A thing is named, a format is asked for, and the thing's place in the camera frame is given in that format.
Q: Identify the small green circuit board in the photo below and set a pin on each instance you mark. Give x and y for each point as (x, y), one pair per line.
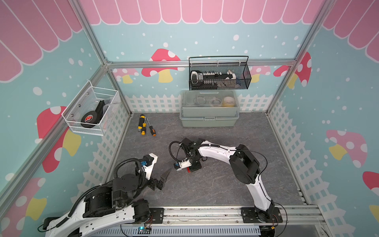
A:
(144, 230)

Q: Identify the black tape roll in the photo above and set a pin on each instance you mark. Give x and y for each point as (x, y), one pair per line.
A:
(92, 118)

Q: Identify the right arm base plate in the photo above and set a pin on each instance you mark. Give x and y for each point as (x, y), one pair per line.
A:
(253, 215)

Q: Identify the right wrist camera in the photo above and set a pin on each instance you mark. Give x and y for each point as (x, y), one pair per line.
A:
(182, 165)

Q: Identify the clear wall-mounted bin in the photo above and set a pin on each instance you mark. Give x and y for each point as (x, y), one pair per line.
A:
(87, 101)

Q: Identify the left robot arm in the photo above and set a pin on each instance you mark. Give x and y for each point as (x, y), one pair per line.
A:
(112, 203)

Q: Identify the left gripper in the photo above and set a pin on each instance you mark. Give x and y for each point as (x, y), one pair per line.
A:
(154, 183)

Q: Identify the orange black small screwdriver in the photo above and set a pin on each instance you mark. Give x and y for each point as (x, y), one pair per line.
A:
(152, 130)

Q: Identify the aluminium front rail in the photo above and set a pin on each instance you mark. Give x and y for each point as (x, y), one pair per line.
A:
(231, 215)

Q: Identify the socket bit set holder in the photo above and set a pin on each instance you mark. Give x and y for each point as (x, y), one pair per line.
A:
(198, 78)

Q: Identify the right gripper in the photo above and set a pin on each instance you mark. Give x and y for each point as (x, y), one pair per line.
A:
(194, 168)

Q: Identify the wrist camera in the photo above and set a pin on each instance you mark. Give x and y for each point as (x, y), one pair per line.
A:
(148, 162)
(182, 165)

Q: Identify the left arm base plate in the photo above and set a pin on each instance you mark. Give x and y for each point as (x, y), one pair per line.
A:
(156, 216)

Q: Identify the white tape roll in toolbox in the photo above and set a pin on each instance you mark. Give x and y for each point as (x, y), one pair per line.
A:
(229, 102)

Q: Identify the black wire mesh basket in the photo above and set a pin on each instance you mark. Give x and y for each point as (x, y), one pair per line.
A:
(234, 64)

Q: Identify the green translucent plastic toolbox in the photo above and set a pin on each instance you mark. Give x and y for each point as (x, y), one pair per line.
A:
(204, 109)

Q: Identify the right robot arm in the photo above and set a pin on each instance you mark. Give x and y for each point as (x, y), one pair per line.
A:
(244, 164)

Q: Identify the yellow black ratchet screwdriver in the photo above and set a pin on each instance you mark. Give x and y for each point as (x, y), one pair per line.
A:
(142, 124)

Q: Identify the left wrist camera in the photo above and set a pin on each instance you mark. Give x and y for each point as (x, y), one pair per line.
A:
(148, 162)

